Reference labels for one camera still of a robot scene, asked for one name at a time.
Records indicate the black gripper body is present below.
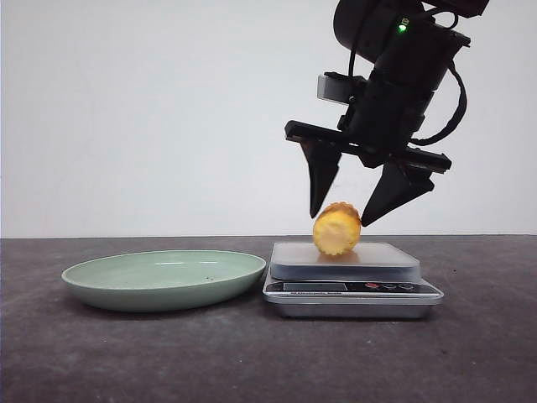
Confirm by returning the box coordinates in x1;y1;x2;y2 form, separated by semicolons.
284;72;451;173

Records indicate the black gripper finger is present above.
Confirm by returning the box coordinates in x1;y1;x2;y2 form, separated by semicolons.
362;162;434;227
301;140;341;217

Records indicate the yellow corn cob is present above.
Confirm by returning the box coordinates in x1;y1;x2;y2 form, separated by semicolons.
312;201;362;256

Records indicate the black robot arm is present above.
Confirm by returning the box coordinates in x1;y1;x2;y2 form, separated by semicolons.
285;1;487;225

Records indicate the silver digital kitchen scale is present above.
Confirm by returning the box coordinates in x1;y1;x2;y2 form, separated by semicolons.
263;242;444;319

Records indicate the pale green plate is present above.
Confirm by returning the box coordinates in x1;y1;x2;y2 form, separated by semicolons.
61;249;266;312

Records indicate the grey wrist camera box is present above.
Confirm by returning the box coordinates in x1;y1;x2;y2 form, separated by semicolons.
317;71;368;104

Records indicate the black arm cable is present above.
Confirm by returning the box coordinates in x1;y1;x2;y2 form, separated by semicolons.
409;62;469;148

